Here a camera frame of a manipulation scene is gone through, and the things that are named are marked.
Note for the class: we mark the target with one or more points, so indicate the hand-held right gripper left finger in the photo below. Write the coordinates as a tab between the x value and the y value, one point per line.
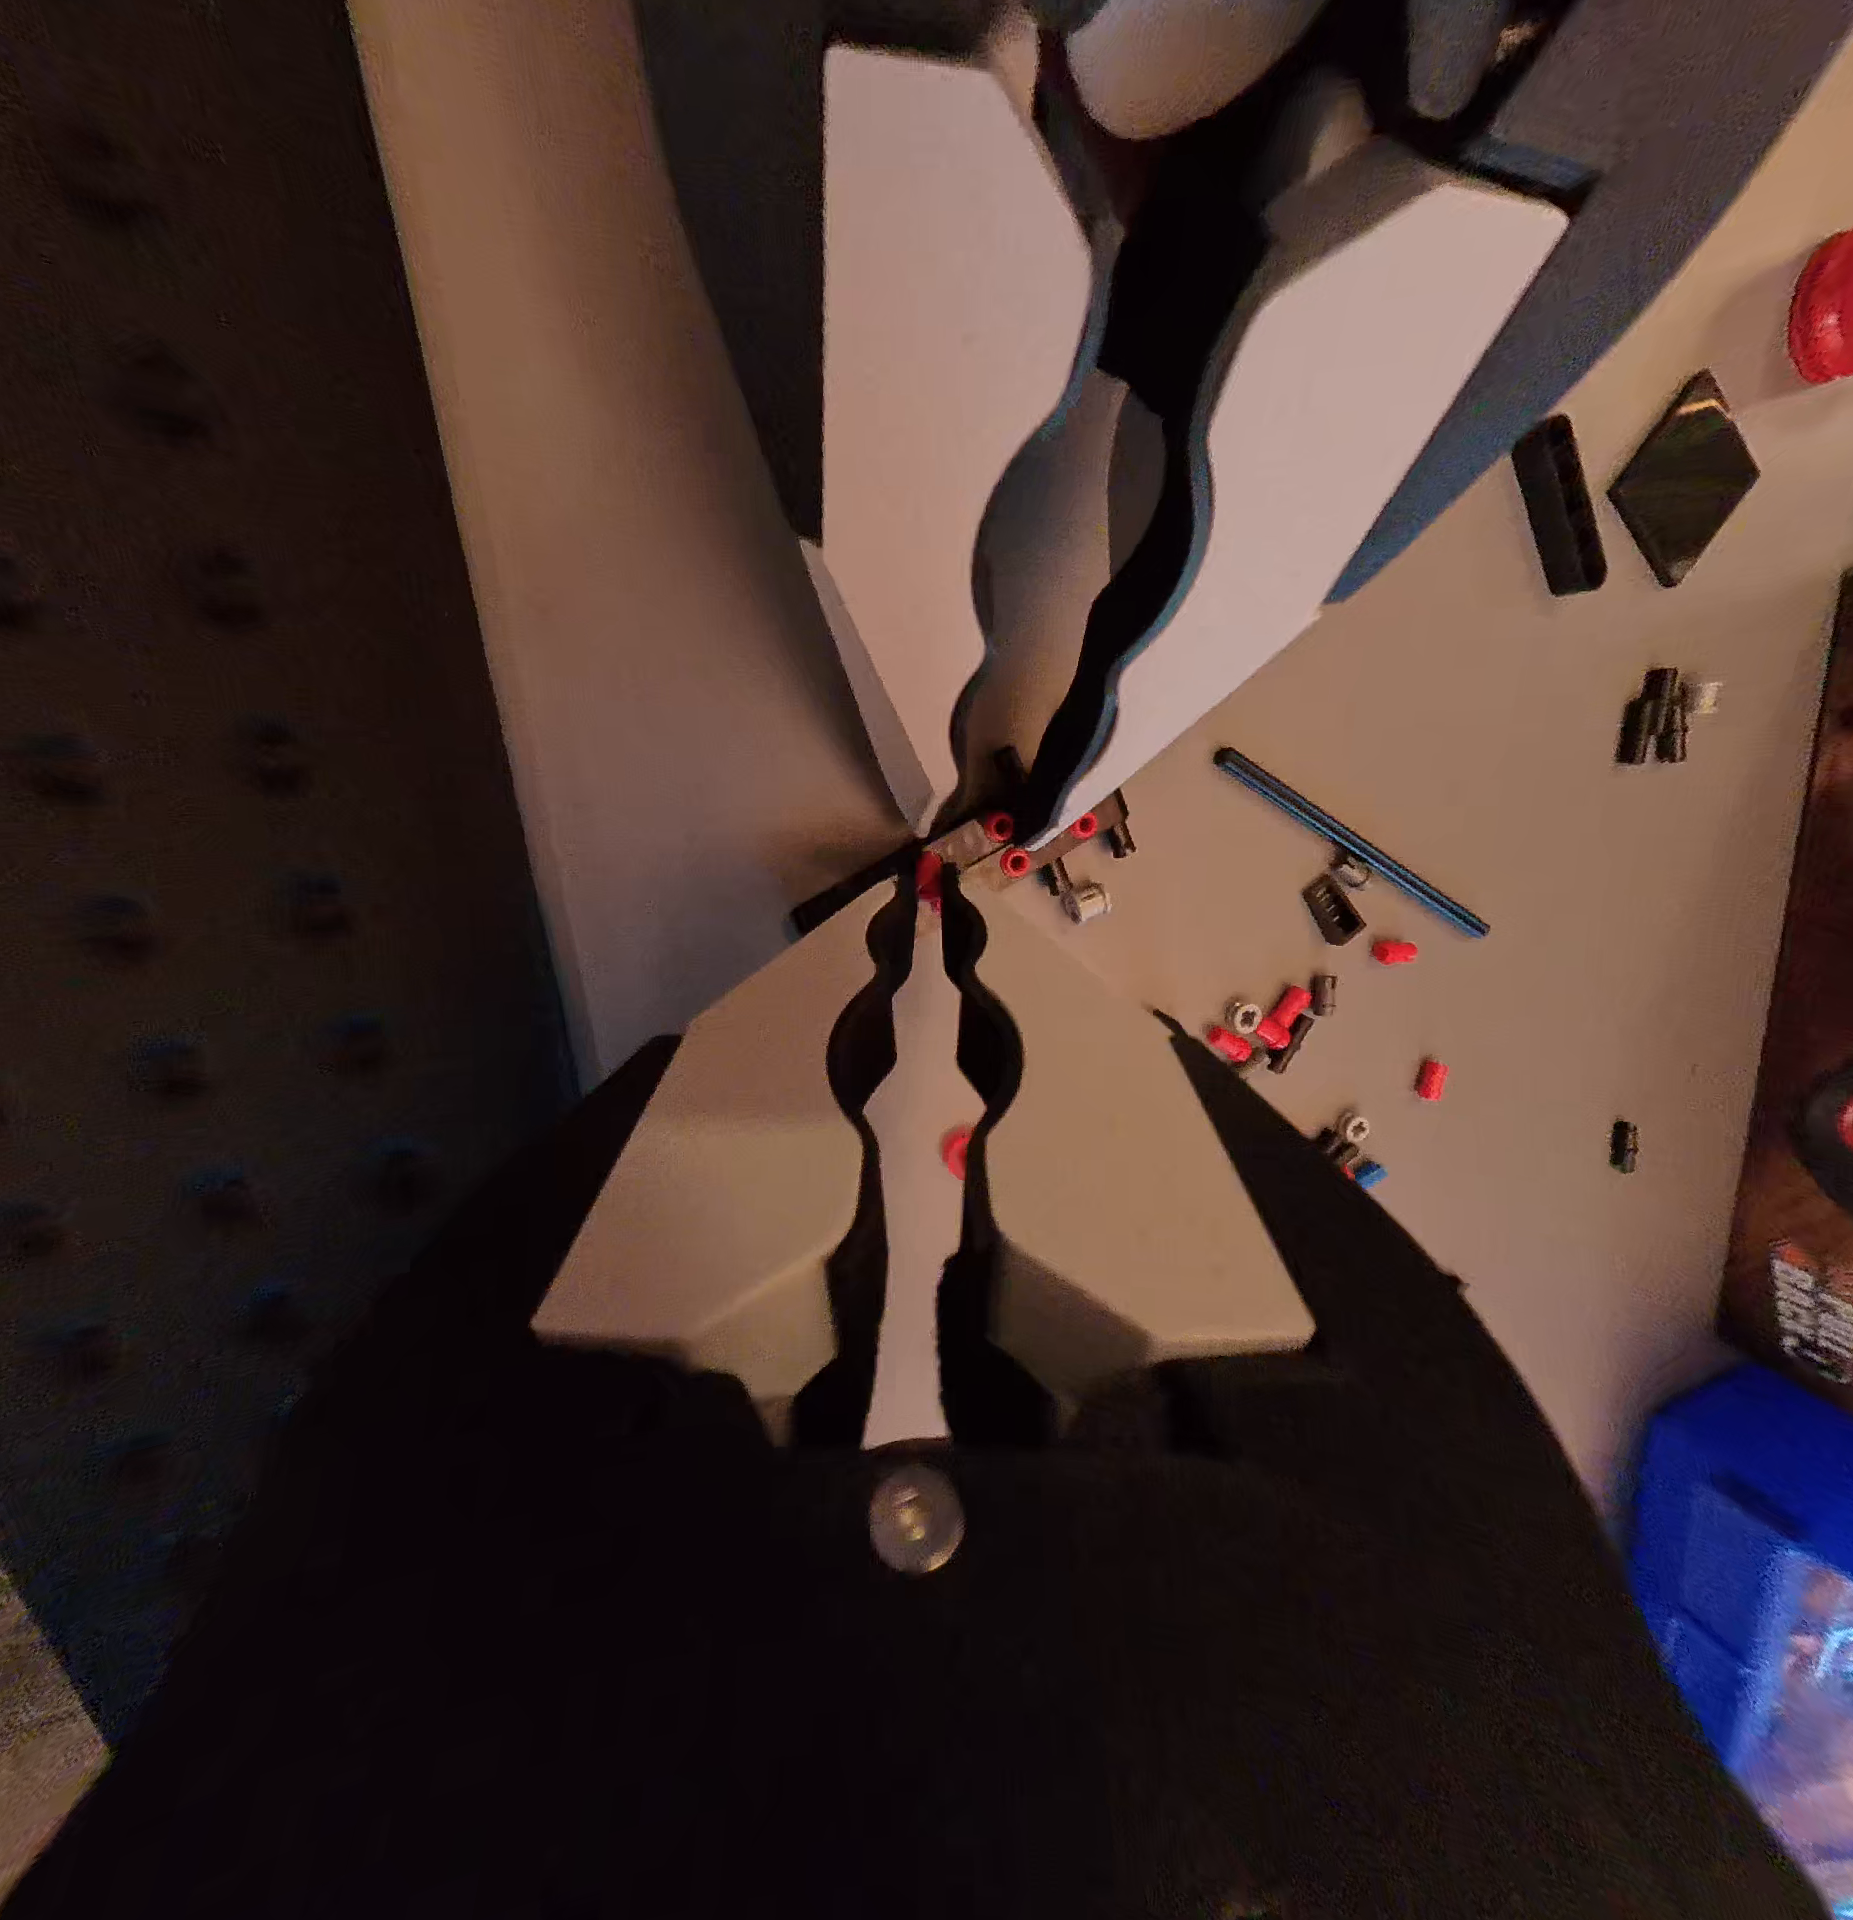
716	1201

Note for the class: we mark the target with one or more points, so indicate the toy set box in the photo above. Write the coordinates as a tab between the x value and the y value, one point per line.
1811	1051

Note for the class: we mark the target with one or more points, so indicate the dark dimpled panel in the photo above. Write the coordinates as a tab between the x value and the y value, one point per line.
190	751

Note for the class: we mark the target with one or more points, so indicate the black grille slope brick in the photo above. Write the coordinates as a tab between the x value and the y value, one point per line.
1330	909

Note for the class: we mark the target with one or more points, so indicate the red wheel hub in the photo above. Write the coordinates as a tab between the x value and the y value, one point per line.
1841	301

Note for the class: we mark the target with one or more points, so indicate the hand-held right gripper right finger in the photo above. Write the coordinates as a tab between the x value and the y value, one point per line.
1137	1201

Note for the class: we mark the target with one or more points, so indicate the light grey desk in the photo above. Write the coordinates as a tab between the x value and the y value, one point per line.
1541	780

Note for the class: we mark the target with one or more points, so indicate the small red round bush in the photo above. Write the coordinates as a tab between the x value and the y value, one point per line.
956	1153

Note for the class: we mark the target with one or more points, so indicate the black short beam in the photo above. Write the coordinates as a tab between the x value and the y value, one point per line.
1560	504

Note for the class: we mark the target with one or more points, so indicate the blue storage bin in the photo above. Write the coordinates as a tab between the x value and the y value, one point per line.
1752	1575

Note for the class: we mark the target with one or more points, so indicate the black beam assembly red pins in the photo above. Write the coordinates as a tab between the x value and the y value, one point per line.
844	904

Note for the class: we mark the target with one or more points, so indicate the long black axle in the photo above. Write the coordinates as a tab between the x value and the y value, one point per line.
1346	839

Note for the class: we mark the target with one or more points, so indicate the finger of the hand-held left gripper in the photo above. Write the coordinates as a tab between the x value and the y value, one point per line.
928	301
1362	376

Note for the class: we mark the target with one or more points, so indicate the black square tile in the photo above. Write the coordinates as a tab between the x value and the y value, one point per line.
1684	477

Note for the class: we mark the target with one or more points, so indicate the pile of small toy bricks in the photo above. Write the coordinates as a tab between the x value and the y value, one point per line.
1272	1028

